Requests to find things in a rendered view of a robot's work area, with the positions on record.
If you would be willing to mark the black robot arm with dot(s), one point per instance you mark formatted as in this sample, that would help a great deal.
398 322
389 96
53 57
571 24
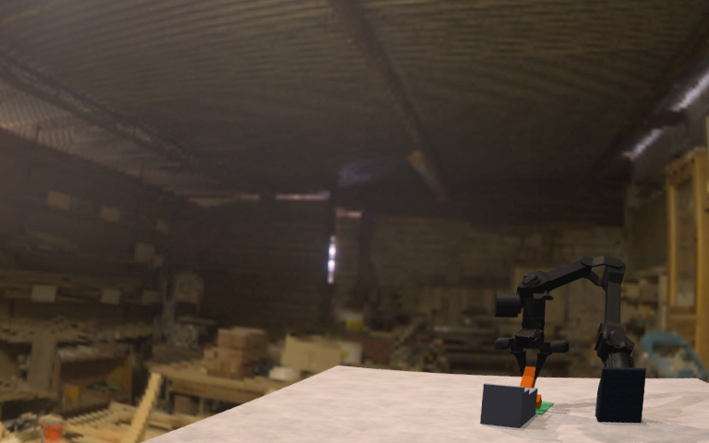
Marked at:
612 346

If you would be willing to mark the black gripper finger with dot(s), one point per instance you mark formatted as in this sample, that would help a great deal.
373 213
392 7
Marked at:
541 358
521 359

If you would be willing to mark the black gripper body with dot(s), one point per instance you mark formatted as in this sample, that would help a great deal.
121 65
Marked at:
559 346

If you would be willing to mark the orange l-shaped part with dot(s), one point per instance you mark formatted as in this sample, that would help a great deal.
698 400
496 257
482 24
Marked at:
529 382

